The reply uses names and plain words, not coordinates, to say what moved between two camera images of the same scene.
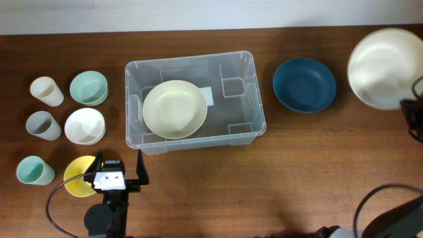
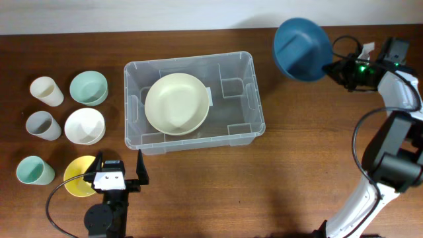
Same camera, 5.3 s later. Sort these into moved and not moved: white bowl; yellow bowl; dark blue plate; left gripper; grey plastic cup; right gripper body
Moved: dark blue plate; right gripper body
Not moved: left gripper; grey plastic cup; yellow bowl; white bowl
